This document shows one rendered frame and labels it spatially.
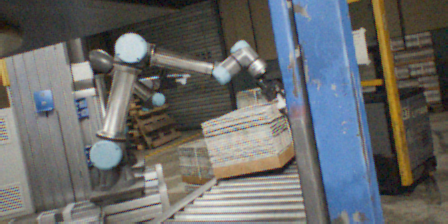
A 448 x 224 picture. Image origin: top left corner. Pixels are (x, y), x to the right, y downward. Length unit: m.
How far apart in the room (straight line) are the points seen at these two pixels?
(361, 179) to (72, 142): 1.65
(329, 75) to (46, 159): 1.69
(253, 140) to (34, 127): 0.98
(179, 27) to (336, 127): 10.05
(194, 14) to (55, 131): 8.48
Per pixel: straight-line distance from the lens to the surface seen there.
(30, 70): 2.05
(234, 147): 1.65
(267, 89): 1.70
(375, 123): 3.83
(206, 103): 10.27
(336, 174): 0.52
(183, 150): 2.55
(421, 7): 9.12
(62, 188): 2.08
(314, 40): 0.50
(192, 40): 10.33
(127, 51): 1.66
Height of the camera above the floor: 1.20
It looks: 3 degrees down
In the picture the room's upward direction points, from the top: 10 degrees counter-clockwise
